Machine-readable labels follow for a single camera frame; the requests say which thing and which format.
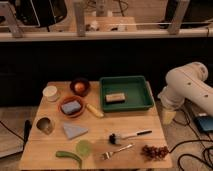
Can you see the blue triangular cloth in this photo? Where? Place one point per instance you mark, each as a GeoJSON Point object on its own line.
{"type": "Point", "coordinates": [73, 131]}

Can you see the dark brown bowl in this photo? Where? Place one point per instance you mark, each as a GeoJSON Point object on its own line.
{"type": "Point", "coordinates": [85, 82]}

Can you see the white cup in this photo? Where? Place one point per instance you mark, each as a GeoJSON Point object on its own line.
{"type": "Point", "coordinates": [51, 93]}

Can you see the brown crumb pile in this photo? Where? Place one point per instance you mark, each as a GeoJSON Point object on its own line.
{"type": "Point", "coordinates": [153, 153]}

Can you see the blue box on floor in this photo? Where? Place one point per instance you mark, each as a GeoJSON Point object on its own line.
{"type": "Point", "coordinates": [204, 124]}

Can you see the white rail beam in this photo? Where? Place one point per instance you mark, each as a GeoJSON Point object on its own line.
{"type": "Point", "coordinates": [144, 34]}

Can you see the black bristle dish brush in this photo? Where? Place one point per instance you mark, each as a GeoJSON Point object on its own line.
{"type": "Point", "coordinates": [114, 137]}

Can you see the blue sponge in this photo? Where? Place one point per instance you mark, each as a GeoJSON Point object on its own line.
{"type": "Point", "coordinates": [71, 107]}

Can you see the orange egg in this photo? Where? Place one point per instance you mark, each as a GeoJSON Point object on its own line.
{"type": "Point", "coordinates": [79, 87]}

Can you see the tan sponge block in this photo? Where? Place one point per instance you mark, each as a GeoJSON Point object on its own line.
{"type": "Point", "coordinates": [115, 97]}

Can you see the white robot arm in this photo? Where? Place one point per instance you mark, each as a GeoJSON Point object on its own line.
{"type": "Point", "coordinates": [186, 82]}

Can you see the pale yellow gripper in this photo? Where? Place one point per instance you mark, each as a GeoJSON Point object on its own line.
{"type": "Point", "coordinates": [167, 116]}

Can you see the green round lid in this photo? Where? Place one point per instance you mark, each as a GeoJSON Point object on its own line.
{"type": "Point", "coordinates": [83, 148]}

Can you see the green plastic tray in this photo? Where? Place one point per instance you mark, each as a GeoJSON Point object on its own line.
{"type": "Point", "coordinates": [135, 89]}

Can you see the metal cup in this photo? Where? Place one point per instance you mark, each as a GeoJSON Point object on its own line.
{"type": "Point", "coordinates": [45, 125]}

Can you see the silver fork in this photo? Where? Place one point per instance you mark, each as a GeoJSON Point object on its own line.
{"type": "Point", "coordinates": [109, 154]}

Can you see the black bin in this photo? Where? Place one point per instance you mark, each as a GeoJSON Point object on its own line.
{"type": "Point", "coordinates": [40, 13]}

